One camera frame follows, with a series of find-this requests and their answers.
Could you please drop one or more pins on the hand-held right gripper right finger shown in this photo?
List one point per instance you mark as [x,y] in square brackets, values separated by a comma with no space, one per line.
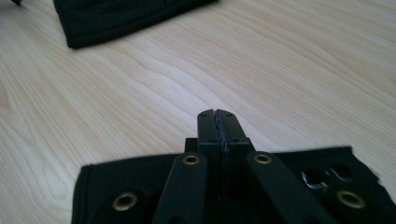
[233,130]

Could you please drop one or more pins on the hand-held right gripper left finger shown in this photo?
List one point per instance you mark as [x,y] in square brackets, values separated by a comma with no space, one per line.
[208,130]

